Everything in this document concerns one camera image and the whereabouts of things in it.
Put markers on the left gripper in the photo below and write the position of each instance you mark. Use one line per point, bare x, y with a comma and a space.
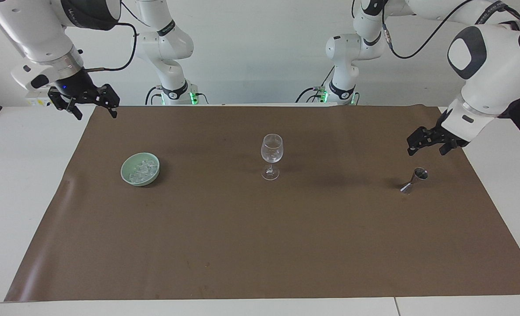
443, 123

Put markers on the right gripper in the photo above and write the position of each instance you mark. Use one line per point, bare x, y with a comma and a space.
76, 84

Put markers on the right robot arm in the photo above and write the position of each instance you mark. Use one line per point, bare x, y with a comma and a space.
40, 30

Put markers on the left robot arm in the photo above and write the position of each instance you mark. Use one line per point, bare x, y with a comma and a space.
490, 74

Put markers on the clear ice cubes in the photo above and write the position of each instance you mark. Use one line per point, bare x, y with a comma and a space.
142, 170

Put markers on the clear wine glass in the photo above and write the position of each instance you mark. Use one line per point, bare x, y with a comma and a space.
272, 151

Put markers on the steel jigger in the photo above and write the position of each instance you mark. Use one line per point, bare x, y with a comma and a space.
417, 176

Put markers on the green ceramic bowl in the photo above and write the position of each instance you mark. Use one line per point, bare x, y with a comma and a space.
130, 177

